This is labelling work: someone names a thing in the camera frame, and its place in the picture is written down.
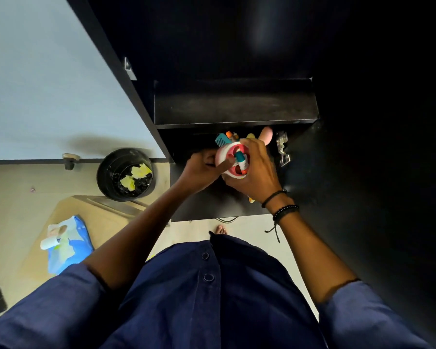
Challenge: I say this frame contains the person's left hand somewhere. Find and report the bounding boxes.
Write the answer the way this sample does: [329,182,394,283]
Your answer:
[176,148,237,195]

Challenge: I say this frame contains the person's right hand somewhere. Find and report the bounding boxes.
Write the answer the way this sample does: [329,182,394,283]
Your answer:
[221,138,288,205]

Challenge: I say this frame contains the white tube with teal cap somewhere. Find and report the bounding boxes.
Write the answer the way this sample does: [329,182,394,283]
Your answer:
[234,150,249,175]

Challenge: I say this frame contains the red cream jar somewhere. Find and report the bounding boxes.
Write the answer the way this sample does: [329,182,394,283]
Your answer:
[215,141,250,179]

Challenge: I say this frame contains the pink makeup sponge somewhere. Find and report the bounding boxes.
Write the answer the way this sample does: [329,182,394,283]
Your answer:
[258,126,274,146]

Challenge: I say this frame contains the person's right forearm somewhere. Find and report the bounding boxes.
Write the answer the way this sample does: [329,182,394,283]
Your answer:
[267,199,360,306]

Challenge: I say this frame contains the person's left forearm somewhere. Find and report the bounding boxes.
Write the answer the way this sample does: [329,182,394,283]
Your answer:
[81,183,193,291]

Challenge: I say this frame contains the silver cabinet hinge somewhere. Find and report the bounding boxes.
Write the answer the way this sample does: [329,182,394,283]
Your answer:
[275,131,291,167]

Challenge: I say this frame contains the black shelf board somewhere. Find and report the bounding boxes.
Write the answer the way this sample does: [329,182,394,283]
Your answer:
[154,78,320,129]

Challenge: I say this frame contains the black waste bin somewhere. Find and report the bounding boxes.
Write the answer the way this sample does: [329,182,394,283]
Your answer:
[96,148,157,202]

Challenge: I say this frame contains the black cabinet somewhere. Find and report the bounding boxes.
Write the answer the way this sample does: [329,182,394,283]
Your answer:
[65,0,436,346]

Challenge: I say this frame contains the beige plastic stool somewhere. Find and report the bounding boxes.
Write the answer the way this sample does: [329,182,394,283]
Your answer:
[18,195,150,287]

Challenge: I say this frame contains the round metal door knob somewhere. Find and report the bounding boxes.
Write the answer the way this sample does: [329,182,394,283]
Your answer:
[62,153,81,171]

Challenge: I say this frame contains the navy blue shirt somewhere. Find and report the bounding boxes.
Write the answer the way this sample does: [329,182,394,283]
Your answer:
[0,231,433,349]

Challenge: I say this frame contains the blue wipes packet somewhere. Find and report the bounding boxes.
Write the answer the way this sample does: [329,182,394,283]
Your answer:
[47,215,95,276]

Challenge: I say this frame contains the white cabinet door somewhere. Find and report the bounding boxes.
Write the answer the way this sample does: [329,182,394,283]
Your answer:
[0,0,167,165]

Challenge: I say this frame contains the black thread bracelet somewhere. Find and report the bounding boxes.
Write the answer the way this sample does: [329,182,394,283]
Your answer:
[261,189,288,244]

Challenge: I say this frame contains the black bead bracelet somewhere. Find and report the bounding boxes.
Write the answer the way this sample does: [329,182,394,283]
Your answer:
[272,205,300,222]

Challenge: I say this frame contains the silver door hinge bracket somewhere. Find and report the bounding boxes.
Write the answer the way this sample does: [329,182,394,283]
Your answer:
[123,57,138,81]

